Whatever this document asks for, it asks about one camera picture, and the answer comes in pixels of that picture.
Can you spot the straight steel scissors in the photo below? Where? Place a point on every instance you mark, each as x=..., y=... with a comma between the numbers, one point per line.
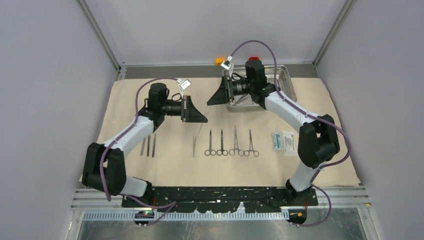
x=222, y=151

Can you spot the steel hemostat clamp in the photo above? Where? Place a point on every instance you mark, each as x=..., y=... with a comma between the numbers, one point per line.
x=251, y=150

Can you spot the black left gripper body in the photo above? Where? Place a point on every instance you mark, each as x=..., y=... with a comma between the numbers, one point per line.
x=176, y=108

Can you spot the long steel needle holder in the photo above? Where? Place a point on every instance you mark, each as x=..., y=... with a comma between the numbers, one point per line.
x=236, y=150

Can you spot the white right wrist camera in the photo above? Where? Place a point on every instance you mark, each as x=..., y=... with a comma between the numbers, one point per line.
x=227, y=64

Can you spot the yellow block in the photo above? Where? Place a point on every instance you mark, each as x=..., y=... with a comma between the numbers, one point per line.
x=219, y=60

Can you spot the steel mesh instrument tray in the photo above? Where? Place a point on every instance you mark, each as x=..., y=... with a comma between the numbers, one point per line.
x=284, y=80

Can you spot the steel scalpel handle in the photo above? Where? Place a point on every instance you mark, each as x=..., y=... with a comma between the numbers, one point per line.
x=148, y=146
x=143, y=147
x=153, y=146

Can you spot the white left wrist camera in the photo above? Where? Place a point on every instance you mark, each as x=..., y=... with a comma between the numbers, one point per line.
x=183, y=84

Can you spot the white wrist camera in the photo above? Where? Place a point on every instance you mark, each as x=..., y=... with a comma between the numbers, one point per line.
x=183, y=84
x=227, y=64

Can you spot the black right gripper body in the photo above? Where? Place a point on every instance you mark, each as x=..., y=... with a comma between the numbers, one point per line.
x=236, y=88

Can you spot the green white sterile packet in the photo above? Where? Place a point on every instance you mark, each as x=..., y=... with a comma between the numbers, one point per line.
x=277, y=141

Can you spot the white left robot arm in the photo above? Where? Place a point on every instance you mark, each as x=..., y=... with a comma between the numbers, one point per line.
x=104, y=166

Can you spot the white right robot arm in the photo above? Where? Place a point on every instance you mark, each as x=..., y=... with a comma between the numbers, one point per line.
x=318, y=141

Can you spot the steel forceps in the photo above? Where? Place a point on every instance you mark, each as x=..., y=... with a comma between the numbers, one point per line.
x=241, y=99

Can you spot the cream cloth wrap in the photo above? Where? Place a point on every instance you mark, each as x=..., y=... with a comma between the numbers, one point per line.
x=173, y=164

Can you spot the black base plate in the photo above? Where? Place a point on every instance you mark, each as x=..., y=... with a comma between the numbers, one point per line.
x=227, y=199

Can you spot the curved steel scissors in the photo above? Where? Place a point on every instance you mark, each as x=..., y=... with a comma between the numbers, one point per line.
x=210, y=151

